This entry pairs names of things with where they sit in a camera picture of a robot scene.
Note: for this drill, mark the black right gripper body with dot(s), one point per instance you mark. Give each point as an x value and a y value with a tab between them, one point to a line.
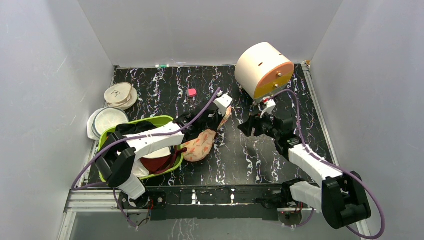
255	123

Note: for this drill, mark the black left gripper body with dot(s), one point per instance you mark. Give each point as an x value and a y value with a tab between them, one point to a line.
214	123

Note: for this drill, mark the floral mesh laundry bag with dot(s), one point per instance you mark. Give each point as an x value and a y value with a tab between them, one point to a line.
199	148

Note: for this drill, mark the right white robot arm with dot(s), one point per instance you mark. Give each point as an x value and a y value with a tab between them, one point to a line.
338	196

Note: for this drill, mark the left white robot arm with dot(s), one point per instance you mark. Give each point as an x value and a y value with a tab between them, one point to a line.
115	161

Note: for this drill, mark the dark red bra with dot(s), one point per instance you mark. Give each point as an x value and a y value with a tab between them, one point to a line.
163	164

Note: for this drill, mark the white round mesh bag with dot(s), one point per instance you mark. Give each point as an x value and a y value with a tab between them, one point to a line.
104	119

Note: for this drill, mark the small pink block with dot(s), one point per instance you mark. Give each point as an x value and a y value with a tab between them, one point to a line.
191	93

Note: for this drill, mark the cream cylindrical drum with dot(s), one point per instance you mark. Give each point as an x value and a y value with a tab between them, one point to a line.
262	70

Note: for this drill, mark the black garment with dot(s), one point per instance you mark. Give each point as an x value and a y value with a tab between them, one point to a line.
136	128

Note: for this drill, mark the green plastic basket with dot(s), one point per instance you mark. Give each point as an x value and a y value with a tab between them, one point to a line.
143	168

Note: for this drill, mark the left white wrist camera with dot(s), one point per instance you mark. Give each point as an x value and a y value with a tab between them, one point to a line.
223	102

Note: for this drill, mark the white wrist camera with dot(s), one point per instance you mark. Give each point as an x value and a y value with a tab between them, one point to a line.
223	102
268	106

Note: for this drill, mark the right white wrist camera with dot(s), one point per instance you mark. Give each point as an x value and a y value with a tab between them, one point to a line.
268	106

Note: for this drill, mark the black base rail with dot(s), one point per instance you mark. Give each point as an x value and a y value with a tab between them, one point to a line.
258	201

